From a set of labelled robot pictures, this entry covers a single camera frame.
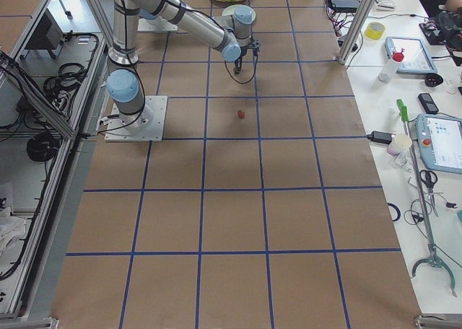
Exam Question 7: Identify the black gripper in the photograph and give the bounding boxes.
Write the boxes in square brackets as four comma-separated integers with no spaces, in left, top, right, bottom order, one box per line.
[233,35,261,75]

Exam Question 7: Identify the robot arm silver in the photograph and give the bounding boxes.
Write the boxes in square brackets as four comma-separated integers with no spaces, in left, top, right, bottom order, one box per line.
[106,0,260,138]

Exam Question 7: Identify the light green plate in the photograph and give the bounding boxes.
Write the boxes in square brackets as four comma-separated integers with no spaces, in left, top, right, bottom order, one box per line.
[222,4,256,23]

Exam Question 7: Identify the far single red strawberry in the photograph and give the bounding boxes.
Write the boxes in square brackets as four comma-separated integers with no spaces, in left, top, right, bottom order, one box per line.
[237,110,246,120]

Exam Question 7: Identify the yellow tape roll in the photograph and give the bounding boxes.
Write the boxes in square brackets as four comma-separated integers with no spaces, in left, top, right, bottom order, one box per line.
[365,22,385,40]

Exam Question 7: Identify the clear bottle red cap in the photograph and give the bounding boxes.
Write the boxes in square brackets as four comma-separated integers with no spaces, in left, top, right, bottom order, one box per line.
[378,49,404,83]

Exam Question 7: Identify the black power adapter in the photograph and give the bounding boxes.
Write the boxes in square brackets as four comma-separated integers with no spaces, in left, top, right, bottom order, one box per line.
[367,131,394,145]

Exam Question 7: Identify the far teach pendant tablet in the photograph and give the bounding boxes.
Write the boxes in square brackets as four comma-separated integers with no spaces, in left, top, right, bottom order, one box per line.
[385,36,437,75]

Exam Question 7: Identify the teach pendant tablet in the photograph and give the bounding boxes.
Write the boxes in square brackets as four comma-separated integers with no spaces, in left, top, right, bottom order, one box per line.
[416,114,461,174]
[385,36,437,75]

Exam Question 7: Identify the white paper cup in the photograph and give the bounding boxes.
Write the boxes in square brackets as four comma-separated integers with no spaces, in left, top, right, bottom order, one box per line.
[387,133,412,156]

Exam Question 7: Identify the black phone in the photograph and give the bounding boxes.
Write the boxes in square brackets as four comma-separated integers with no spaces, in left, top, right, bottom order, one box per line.
[418,93,439,115]

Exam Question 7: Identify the near teach pendant tablet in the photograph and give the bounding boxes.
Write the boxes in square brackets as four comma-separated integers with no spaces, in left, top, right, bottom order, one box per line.
[416,114,461,174]

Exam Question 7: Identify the long reach grabber tool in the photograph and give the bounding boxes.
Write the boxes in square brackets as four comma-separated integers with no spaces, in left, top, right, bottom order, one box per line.
[396,99,457,297]

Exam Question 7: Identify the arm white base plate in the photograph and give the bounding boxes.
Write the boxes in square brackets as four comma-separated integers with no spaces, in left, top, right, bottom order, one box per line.
[138,9,178,33]
[104,95,168,142]

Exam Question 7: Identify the black handled scissors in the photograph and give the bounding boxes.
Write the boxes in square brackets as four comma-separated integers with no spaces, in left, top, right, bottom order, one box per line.
[419,170,438,216]

